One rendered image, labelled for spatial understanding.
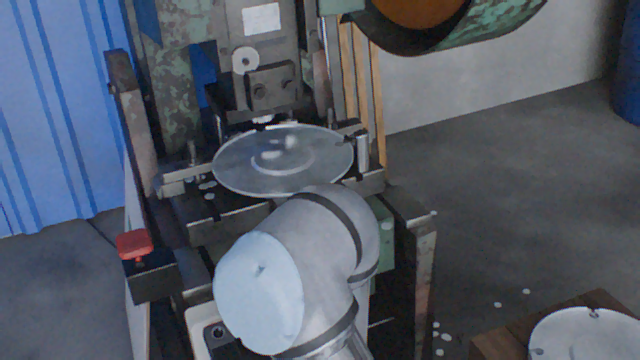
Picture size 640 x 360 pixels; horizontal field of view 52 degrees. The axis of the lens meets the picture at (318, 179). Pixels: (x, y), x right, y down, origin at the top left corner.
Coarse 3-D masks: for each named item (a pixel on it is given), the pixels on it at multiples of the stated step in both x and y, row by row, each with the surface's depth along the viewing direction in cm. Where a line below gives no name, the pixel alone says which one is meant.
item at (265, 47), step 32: (224, 0) 120; (256, 0) 122; (288, 0) 125; (256, 32) 125; (288, 32) 128; (256, 64) 127; (288, 64) 128; (224, 96) 137; (256, 96) 127; (288, 96) 131
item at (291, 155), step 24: (240, 144) 143; (264, 144) 142; (288, 144) 140; (312, 144) 140; (216, 168) 135; (240, 168) 134; (264, 168) 132; (288, 168) 131; (312, 168) 132; (336, 168) 131; (240, 192) 126; (264, 192) 126; (288, 192) 125
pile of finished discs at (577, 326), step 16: (544, 320) 147; (560, 320) 146; (576, 320) 146; (592, 320) 146; (608, 320) 145; (624, 320) 145; (544, 336) 143; (560, 336) 142; (576, 336) 142; (592, 336) 141; (608, 336) 141; (624, 336) 141; (528, 352) 141; (544, 352) 139; (560, 352) 139; (576, 352) 138; (592, 352) 137; (608, 352) 137; (624, 352) 137
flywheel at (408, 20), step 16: (384, 0) 148; (400, 0) 141; (416, 0) 135; (432, 0) 129; (448, 0) 124; (464, 0) 119; (400, 16) 143; (416, 16) 137; (432, 16) 131; (448, 16) 126
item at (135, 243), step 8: (128, 232) 121; (136, 232) 121; (144, 232) 121; (120, 240) 119; (128, 240) 119; (136, 240) 119; (144, 240) 119; (120, 248) 117; (128, 248) 117; (136, 248) 117; (144, 248) 117; (152, 248) 118; (128, 256) 116; (136, 256) 117
